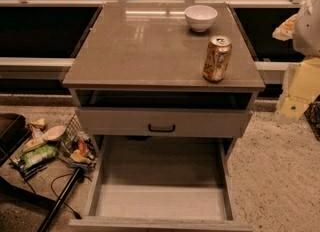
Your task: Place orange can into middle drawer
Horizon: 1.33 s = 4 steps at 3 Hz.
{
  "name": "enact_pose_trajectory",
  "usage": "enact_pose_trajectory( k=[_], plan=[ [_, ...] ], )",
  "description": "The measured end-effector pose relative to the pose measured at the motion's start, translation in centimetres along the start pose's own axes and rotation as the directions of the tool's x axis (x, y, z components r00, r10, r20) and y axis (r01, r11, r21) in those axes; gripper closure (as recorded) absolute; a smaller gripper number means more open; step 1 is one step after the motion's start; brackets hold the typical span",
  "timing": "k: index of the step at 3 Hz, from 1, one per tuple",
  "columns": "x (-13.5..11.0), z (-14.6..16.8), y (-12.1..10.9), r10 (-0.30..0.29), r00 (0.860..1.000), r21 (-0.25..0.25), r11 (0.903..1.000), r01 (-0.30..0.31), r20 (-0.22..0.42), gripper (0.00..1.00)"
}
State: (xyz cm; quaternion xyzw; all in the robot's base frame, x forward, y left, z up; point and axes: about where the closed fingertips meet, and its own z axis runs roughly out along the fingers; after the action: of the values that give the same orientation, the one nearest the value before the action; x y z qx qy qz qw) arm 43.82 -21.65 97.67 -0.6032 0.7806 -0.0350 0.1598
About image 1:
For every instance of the orange soda can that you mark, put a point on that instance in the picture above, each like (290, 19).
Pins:
(218, 57)

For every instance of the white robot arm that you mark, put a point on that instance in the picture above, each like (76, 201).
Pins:
(301, 85)

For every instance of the grey drawer cabinet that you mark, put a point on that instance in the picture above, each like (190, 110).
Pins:
(145, 56)

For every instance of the open lower drawer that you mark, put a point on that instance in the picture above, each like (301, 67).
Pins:
(160, 184)

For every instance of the white ceramic bowl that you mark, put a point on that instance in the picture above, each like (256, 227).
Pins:
(200, 17)

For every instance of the black pole on floor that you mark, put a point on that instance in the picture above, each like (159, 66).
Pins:
(75, 177)

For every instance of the beige small bowl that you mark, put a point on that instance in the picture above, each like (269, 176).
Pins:
(54, 133)

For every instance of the yellow snack bag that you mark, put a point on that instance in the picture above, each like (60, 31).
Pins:
(37, 128)

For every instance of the green snack bag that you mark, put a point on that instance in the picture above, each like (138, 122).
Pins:
(39, 155)

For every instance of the dark box at left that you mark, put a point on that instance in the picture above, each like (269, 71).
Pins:
(13, 132)

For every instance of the closed drawer with black handle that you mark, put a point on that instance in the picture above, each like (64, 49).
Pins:
(164, 122)

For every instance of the wire basket with items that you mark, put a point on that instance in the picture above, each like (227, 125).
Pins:
(76, 149)

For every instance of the wire basket at right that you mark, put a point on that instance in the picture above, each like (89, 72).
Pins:
(312, 115)

